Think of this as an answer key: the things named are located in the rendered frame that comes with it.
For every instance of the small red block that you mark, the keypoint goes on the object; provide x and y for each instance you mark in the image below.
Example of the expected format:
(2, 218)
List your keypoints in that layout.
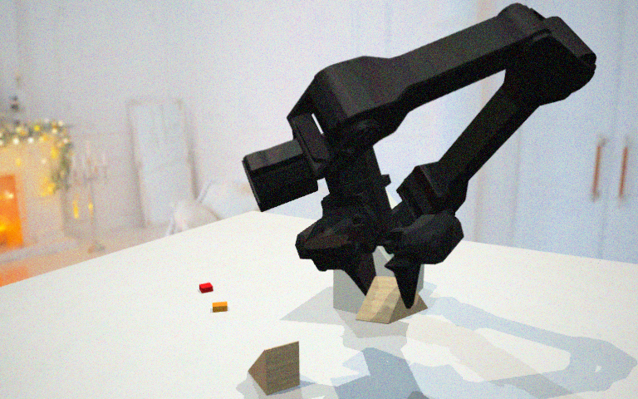
(207, 287)

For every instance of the orange block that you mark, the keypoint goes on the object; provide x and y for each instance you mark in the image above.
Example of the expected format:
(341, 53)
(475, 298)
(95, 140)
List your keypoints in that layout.
(220, 307)

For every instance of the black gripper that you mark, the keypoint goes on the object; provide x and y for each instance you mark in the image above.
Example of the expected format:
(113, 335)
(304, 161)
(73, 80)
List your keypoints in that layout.
(429, 240)

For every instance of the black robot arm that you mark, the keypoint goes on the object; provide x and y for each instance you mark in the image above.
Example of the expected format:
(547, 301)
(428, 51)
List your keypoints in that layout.
(362, 100)

